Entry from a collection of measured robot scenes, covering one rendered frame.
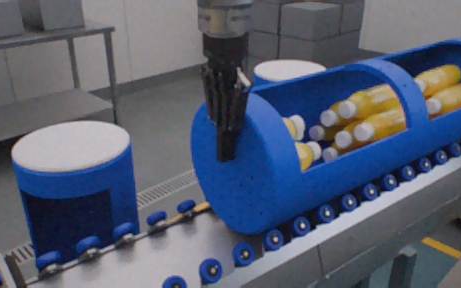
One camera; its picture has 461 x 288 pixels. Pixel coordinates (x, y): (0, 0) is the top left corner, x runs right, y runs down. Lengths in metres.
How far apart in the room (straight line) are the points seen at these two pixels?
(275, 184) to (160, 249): 0.30
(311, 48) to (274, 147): 3.28
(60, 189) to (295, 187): 0.55
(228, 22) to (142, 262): 0.49
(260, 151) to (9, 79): 3.50
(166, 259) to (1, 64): 3.34
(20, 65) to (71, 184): 3.13
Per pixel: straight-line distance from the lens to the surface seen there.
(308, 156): 0.90
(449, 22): 5.65
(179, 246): 0.94
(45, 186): 1.09
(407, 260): 1.50
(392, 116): 1.11
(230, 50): 0.72
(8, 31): 3.27
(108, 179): 1.09
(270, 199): 0.79
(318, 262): 1.01
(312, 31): 3.98
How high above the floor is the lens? 1.51
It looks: 26 degrees down
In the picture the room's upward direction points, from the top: straight up
